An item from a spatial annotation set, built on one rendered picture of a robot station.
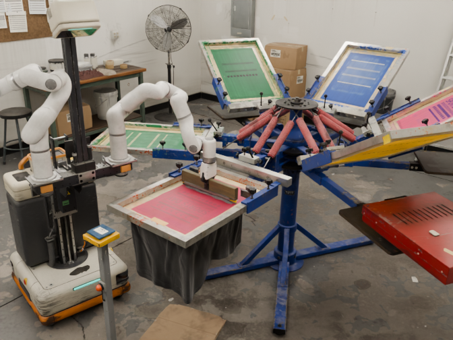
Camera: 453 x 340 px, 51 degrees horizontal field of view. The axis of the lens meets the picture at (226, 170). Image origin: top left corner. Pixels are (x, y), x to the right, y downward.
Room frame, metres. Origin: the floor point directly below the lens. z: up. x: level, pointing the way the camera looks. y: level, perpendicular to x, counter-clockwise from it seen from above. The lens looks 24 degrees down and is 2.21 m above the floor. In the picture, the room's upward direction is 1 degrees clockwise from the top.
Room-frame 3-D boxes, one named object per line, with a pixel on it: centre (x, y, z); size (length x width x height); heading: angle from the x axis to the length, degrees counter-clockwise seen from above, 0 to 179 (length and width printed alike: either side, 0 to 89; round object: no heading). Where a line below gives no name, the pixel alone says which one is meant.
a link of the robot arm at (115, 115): (2.60, 0.62, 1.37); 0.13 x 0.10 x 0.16; 173
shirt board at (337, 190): (2.63, -0.73, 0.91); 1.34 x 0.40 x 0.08; 22
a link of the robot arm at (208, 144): (2.53, 0.14, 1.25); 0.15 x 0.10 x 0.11; 83
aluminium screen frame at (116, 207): (2.42, 0.17, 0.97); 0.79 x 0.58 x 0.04; 142
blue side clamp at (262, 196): (2.44, -0.19, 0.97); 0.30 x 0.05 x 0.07; 142
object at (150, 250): (2.19, 0.35, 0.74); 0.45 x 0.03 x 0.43; 52
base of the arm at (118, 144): (2.60, 0.64, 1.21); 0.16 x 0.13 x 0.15; 39
